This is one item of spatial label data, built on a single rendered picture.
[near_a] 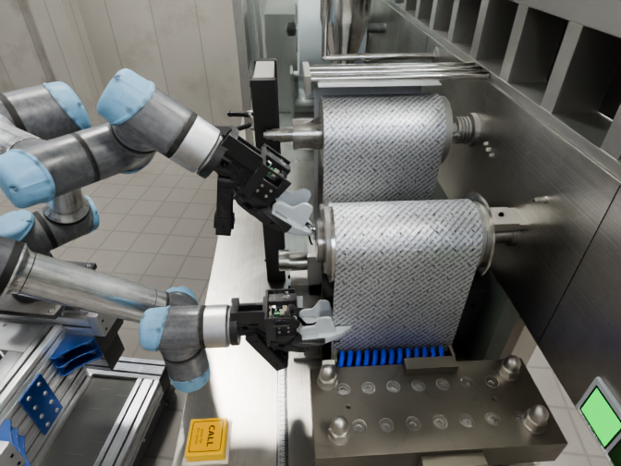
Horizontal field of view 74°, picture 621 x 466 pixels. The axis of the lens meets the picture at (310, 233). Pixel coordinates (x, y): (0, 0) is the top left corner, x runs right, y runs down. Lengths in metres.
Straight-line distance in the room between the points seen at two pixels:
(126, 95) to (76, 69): 3.90
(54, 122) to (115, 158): 0.38
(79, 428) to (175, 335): 1.15
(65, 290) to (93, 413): 1.09
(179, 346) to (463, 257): 0.50
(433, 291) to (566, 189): 0.25
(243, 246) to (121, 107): 0.75
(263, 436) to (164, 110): 0.61
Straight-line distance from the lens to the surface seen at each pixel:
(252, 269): 1.18
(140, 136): 0.61
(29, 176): 0.64
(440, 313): 0.79
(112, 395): 1.90
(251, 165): 0.62
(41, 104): 1.03
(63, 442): 1.86
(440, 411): 0.78
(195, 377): 0.84
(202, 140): 0.60
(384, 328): 0.79
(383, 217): 0.67
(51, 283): 0.84
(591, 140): 0.67
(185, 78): 4.26
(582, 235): 0.66
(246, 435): 0.89
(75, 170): 0.66
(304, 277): 0.80
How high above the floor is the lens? 1.68
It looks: 37 degrees down
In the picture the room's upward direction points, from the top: straight up
